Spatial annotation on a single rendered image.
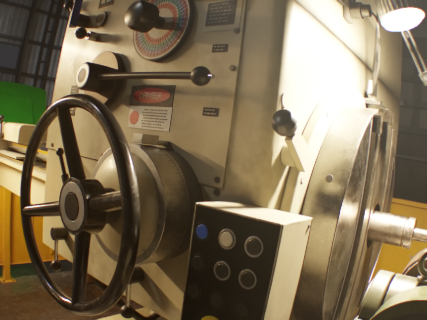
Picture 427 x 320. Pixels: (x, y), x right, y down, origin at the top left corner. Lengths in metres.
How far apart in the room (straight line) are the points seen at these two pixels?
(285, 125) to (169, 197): 0.22
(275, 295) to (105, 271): 0.52
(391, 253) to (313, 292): 2.33
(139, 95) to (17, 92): 3.94
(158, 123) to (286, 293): 0.43
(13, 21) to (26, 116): 10.26
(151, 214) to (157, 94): 0.27
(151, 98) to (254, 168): 0.29
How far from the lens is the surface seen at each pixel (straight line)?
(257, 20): 0.72
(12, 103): 4.68
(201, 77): 0.67
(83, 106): 0.60
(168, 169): 0.68
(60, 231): 1.09
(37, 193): 1.90
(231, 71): 0.71
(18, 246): 3.58
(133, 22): 0.80
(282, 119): 0.59
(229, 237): 0.56
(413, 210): 3.00
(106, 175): 0.73
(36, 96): 4.86
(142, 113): 0.84
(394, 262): 3.08
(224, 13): 0.76
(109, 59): 0.95
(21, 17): 14.96
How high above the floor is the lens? 1.45
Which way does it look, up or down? 4 degrees down
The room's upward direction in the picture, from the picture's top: 8 degrees clockwise
